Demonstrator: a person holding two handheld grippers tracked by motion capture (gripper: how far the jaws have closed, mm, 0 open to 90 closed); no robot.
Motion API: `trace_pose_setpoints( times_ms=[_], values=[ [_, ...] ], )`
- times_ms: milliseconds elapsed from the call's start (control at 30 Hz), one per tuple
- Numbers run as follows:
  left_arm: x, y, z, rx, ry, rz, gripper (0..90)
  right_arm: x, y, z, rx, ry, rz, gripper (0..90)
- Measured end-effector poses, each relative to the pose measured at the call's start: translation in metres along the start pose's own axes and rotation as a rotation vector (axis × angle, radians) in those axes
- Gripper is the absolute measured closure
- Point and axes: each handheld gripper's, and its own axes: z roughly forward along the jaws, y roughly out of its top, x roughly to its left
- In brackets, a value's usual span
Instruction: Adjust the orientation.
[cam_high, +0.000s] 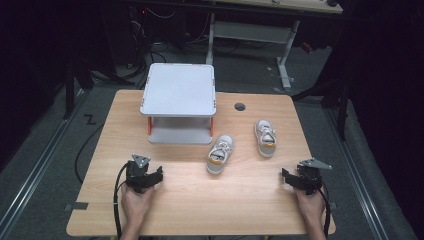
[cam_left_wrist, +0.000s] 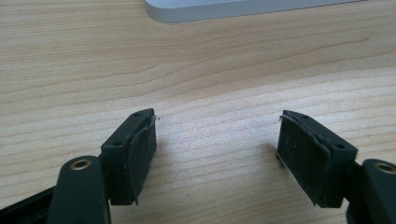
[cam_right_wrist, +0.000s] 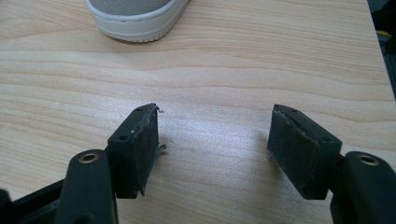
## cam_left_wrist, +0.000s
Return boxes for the white shoe rack orange posts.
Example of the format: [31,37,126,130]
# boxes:
[144,0,368,24]

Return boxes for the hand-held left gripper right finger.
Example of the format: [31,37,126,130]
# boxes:
[276,109,359,209]

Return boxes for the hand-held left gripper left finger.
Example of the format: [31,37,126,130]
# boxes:
[100,107,158,206]

